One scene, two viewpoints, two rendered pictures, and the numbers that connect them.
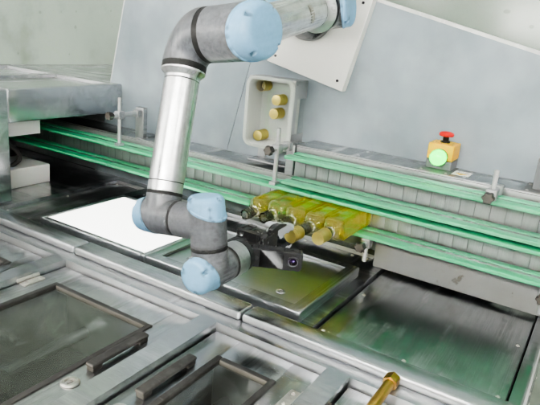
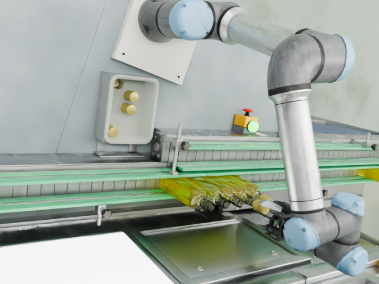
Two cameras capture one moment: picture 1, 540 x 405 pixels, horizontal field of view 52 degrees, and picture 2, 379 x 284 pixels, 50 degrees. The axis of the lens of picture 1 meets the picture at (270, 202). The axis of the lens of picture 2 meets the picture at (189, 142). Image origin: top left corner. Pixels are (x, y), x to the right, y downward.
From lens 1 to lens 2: 1.55 m
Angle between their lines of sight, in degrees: 64
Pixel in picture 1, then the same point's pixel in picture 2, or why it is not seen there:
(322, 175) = (192, 156)
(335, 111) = (169, 101)
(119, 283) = not seen: outside the picture
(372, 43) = (198, 47)
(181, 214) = (347, 220)
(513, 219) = not seen: hidden behind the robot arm
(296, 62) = (143, 60)
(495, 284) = (283, 194)
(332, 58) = (175, 58)
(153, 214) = (327, 230)
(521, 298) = not seen: hidden behind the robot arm
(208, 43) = (330, 70)
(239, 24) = (353, 56)
